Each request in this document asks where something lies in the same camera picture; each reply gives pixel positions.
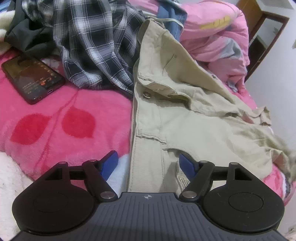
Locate brown wooden cabinet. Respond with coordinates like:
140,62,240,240
236,0,289,80

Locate black white plaid shirt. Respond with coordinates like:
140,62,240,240
22,1,144,98

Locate pink patterned quilt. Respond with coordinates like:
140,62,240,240
128,0,251,93

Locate dark green black garment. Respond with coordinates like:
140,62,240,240
4,1,56,58

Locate blue denim garment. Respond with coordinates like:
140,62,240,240
157,0,188,41

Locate black smartphone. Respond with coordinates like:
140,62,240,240
1,54,66,104

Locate beige khaki trousers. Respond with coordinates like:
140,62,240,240
128,20,295,193

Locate pink floral fleece blanket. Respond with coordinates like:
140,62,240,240
1,70,295,194

